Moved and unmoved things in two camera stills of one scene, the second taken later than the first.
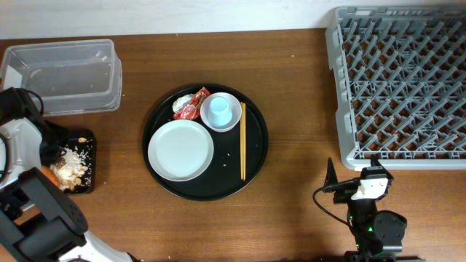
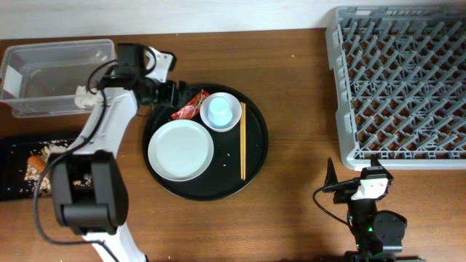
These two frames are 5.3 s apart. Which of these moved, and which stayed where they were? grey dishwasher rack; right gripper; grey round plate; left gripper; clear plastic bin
Moved: left gripper
Stayed: grey round plate; right gripper; clear plastic bin; grey dishwasher rack
